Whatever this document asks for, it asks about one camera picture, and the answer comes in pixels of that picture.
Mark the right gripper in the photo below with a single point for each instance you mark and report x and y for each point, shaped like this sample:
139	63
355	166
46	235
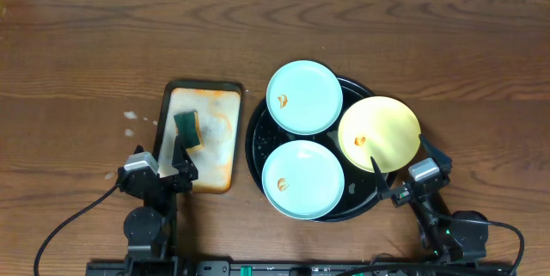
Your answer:
445	161

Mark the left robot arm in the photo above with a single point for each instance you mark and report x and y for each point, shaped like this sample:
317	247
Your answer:
151	230

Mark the yellow plate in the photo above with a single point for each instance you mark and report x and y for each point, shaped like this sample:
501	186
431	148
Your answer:
381	130

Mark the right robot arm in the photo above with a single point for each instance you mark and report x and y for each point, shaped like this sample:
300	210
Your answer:
458	237

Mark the light blue plate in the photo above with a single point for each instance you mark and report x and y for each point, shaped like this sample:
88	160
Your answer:
303	180
304	97

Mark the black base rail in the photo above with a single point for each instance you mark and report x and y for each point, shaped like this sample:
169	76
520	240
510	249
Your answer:
225	268

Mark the rectangular soapy black tray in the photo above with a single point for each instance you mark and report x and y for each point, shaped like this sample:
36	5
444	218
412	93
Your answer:
218	105

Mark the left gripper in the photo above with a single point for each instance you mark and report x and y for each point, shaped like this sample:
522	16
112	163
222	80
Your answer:
162	180

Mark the green yellow sponge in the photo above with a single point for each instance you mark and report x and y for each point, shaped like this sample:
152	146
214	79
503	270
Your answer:
188	129

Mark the round black tray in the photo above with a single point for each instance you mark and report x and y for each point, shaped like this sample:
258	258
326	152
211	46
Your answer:
264	135

